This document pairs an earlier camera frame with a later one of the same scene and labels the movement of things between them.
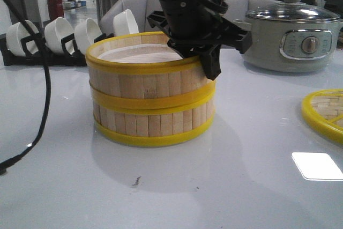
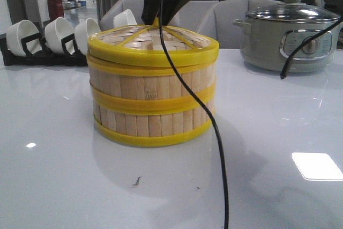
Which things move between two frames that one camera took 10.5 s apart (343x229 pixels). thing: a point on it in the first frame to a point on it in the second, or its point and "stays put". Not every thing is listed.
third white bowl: x=85 y=34 stays put
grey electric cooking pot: x=290 y=47 stays put
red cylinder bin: x=56 y=8 stays put
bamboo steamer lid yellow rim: x=322 y=125 to x=151 y=57
